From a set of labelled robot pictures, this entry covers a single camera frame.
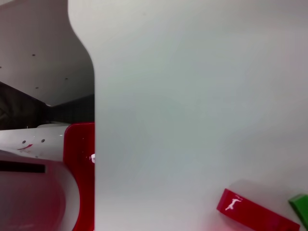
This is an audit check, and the green notched toy brick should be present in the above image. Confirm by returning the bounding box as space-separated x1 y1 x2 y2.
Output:
288 193 308 231

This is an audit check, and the white metal panel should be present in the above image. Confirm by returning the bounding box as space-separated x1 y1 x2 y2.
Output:
0 0 95 107

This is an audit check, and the white perforated base plate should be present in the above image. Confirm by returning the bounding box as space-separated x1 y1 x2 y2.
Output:
0 124 71 164

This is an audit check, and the white robot torso column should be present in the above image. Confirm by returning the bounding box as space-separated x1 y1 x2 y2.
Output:
0 149 80 231

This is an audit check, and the dark red long brick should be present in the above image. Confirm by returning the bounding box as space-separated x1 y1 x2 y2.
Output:
216 188 301 231

